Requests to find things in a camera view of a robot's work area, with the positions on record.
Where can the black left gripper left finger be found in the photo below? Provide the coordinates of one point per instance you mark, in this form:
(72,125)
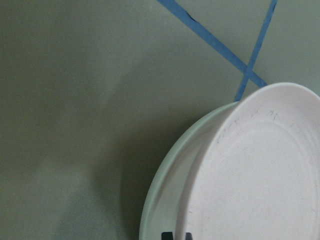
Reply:
(168,235)

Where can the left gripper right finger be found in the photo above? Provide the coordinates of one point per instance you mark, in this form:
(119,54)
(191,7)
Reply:
(188,236)

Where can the pink plate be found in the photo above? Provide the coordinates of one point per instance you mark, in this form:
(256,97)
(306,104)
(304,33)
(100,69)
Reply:
(258,176)

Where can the beige plate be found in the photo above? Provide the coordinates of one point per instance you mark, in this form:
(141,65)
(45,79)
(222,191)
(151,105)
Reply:
(162,203)

